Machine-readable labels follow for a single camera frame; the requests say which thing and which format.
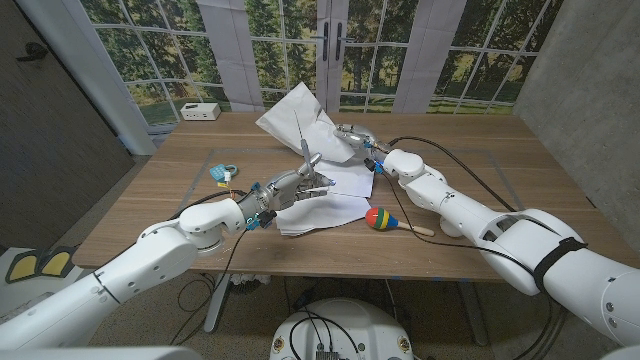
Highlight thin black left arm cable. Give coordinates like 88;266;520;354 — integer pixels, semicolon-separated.
167;229;249;347

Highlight yellow and black pad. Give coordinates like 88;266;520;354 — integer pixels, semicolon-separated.
4;249;44;285
39;245;76;279

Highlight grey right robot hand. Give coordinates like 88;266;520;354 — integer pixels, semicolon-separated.
333;123;397;166

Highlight colourful wooden maraca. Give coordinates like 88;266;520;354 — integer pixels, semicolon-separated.
364;207;436;237

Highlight grey table leg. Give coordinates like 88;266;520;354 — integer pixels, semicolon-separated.
458;280;489;347

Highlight printed window backdrop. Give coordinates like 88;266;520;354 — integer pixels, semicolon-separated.
79;0;564;126

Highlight teal toy padlock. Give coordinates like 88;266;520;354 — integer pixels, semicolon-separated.
209;163;240;185

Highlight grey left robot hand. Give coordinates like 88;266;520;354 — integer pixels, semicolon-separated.
239;152;336;226

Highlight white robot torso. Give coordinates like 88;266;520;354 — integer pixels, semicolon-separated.
269;298;415;360

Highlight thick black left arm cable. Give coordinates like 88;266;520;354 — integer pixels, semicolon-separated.
84;189;249;279

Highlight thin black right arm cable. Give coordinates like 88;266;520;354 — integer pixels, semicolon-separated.
379;169;536;275

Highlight white pillar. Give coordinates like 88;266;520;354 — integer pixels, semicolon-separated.
17;0;159;156

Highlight white table leg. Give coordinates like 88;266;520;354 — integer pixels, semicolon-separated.
203;273;231;334

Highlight grey scissors with orange handles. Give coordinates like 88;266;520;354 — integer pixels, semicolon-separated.
293;109;321;181

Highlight black floor cable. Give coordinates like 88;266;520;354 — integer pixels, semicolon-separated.
174;274;216;316

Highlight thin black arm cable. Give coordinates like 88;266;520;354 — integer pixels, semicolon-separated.
167;229;249;347
379;169;536;275

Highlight white power strip box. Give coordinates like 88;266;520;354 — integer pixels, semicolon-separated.
180;102;222;122

